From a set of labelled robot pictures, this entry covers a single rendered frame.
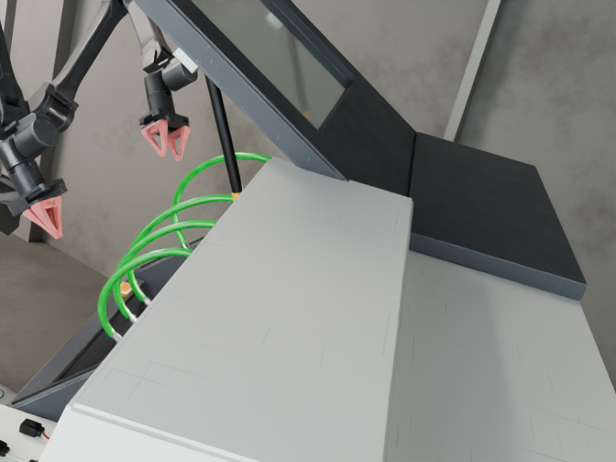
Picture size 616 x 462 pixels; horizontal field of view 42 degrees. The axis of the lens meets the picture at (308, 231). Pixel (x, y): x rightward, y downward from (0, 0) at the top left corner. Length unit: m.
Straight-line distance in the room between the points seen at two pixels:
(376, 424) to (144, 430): 0.18
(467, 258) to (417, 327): 0.26
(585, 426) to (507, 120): 2.14
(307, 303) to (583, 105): 2.22
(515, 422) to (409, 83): 2.33
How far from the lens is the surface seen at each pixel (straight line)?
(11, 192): 2.23
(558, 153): 2.94
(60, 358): 1.73
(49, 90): 2.25
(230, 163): 1.24
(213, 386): 0.62
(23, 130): 1.60
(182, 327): 0.68
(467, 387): 0.90
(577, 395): 0.99
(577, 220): 2.96
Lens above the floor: 1.89
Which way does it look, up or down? 21 degrees down
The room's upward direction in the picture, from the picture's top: 16 degrees clockwise
